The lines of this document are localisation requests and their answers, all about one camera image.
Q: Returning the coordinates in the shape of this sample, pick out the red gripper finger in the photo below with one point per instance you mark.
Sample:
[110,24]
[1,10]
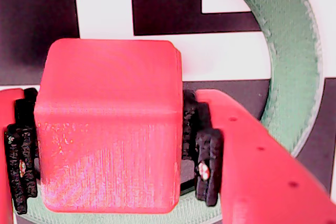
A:
[262,176]
[18,155]

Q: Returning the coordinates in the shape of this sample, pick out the red cube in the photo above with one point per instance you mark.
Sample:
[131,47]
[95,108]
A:
[110,129]

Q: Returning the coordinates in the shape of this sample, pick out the black white marker checkerboard mat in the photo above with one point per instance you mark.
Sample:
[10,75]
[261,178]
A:
[105,11]

